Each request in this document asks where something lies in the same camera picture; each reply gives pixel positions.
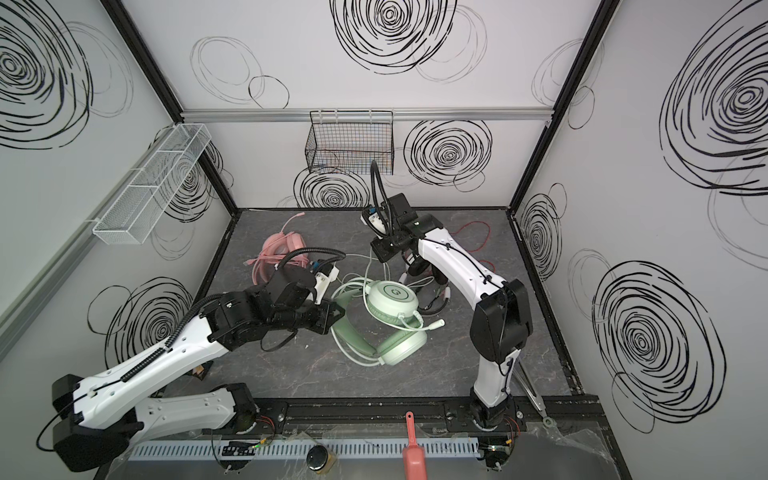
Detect green headphones with cable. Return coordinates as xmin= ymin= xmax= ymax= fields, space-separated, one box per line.
xmin=331 ymin=252 xmax=445 ymax=368

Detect pink headphones with cable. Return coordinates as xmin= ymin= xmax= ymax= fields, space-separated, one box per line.
xmin=245 ymin=212 xmax=306 ymax=285

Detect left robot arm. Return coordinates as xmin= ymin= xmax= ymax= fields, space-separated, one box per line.
xmin=43 ymin=247 xmax=346 ymax=472

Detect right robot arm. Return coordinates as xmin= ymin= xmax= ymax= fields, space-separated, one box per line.
xmin=361 ymin=161 xmax=533 ymax=431

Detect black round knob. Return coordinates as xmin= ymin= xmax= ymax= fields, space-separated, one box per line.
xmin=306 ymin=444 xmax=336 ymax=475

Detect green tongs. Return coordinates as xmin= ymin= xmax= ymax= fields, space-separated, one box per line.
xmin=512 ymin=360 xmax=557 ymax=429

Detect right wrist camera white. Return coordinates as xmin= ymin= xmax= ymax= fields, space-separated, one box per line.
xmin=360 ymin=206 xmax=387 ymax=238

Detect black white headphones red cable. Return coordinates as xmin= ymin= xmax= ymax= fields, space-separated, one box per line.
xmin=398 ymin=220 xmax=497 ymax=317

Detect black wire basket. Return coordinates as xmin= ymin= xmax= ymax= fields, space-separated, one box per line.
xmin=304 ymin=110 xmax=395 ymax=175

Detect red dustpan brush handle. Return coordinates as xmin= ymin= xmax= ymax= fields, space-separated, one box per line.
xmin=402 ymin=411 xmax=428 ymax=480

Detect clear plastic wall shelf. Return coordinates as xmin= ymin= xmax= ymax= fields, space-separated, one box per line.
xmin=92 ymin=123 xmax=211 ymax=245

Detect white slotted cable duct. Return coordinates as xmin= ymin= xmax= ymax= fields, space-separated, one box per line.
xmin=128 ymin=436 xmax=481 ymax=462

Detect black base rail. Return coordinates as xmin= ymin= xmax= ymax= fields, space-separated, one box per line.
xmin=254 ymin=395 xmax=608 ymax=435

